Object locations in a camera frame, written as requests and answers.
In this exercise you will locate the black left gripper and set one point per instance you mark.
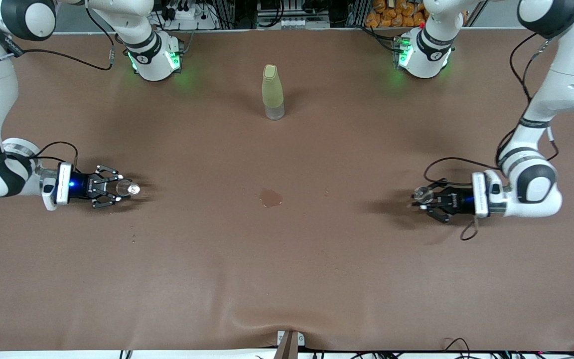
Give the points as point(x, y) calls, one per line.
point(458, 201)

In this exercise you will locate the orange snack packet pile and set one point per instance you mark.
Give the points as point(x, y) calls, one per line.
point(396, 14)

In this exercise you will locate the steel double jigger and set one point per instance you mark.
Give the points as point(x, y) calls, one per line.
point(421, 194)

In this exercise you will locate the small clear glass cup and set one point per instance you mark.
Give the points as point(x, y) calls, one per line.
point(128, 188)

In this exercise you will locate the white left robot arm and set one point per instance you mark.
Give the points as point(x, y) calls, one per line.
point(429, 57)

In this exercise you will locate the metal mount bracket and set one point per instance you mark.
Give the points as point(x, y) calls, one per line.
point(289, 344)

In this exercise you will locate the brown liquid puddle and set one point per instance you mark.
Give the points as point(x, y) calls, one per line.
point(271, 198)

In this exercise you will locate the brown table cover sheet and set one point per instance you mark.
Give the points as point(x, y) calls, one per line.
point(287, 279)

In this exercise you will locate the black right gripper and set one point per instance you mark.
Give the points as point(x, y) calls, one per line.
point(81, 185)

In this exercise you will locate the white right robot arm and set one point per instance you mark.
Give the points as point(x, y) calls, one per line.
point(152, 65)

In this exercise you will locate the yellow-green bottle shaker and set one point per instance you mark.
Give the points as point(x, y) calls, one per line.
point(272, 92)

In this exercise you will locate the white terminal block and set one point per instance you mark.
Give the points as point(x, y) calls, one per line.
point(292, 22)

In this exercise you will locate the white power strip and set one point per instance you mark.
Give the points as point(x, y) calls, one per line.
point(187, 14)

